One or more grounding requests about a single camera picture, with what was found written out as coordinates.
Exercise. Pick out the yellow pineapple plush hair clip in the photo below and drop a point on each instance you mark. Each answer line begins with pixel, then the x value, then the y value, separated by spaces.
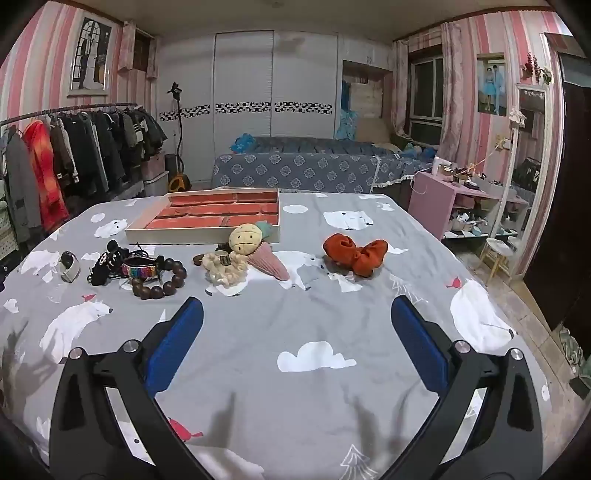
pixel 244 237

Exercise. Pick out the orange bow scrunchie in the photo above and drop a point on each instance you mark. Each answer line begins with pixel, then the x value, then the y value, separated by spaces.
pixel 355 254

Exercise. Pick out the cream scrunchie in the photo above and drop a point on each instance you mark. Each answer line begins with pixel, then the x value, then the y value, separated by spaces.
pixel 221 277

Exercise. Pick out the white storage box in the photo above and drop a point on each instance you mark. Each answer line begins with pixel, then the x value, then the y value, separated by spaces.
pixel 157 184

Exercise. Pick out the black claw hair clip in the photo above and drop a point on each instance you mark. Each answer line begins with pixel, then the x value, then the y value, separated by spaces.
pixel 117 248

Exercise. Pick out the white tray with red lining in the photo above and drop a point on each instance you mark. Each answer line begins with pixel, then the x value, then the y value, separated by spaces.
pixel 207 212

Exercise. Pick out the brown and black hair clip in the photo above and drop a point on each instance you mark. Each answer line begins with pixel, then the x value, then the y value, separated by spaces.
pixel 198 260

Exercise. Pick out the large window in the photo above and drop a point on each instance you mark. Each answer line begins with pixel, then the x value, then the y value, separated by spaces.
pixel 427 92

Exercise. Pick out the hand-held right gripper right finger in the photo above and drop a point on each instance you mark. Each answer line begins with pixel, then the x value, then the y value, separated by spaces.
pixel 418 337

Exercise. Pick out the red flower wall decoration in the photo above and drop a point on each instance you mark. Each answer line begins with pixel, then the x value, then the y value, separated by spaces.
pixel 535 69

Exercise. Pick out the sofa with blue patterned cover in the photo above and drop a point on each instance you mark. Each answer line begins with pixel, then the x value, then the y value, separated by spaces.
pixel 300 168

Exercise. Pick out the pink cabinet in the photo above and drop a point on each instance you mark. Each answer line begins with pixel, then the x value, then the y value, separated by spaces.
pixel 429 203

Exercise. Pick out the blue plush toy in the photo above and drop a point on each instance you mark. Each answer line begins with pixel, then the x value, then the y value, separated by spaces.
pixel 418 151

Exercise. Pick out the blue hanging garment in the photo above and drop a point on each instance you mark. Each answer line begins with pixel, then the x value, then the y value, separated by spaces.
pixel 345 122

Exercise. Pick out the row of hanging clothes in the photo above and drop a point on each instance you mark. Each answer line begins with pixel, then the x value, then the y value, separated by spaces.
pixel 83 147

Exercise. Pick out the white round stool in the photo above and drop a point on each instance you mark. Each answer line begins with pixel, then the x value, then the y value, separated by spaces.
pixel 496 249

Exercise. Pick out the blue plastic bag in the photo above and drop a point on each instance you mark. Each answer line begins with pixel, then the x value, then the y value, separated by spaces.
pixel 241 143

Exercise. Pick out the couple wall poster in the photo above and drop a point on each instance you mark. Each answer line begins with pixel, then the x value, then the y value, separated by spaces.
pixel 491 85

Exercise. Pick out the framed window wall poster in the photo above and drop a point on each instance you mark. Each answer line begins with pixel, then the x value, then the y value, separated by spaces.
pixel 90 55

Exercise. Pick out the pink knitted carrot hair clip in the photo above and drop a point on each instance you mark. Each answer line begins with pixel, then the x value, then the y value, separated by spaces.
pixel 270 267

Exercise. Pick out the white wardrobe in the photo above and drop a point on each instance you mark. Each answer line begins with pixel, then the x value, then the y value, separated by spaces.
pixel 244 69

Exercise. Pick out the green cloth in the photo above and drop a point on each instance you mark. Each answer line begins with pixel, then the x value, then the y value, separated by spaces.
pixel 572 350

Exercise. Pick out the white bottle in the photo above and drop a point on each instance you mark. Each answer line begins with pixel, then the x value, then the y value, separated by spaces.
pixel 437 165

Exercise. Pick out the white framed standing mirror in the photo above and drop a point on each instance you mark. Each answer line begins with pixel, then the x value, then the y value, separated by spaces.
pixel 531 138

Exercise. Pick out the dark wooden wardrobe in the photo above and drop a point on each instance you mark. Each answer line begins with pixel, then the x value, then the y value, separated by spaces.
pixel 570 184

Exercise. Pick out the black and yellow garment steamer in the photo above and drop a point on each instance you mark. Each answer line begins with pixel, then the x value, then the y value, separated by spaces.
pixel 178 177

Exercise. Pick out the pink storage box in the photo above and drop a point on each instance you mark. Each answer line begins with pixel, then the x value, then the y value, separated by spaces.
pixel 152 164

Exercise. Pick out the small window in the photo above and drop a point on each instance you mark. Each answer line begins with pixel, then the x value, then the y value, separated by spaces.
pixel 141 53

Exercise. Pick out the metal clothes rack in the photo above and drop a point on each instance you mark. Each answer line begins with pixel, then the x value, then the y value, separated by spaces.
pixel 46 110

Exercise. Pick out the short pink curtain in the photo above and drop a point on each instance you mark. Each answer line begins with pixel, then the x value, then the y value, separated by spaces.
pixel 126 46
pixel 152 57

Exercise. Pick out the pink floral curtain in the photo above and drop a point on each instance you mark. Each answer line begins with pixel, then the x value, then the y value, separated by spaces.
pixel 450 92
pixel 400 87

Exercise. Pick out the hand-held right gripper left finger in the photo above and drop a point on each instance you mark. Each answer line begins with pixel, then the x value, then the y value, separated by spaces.
pixel 175 341

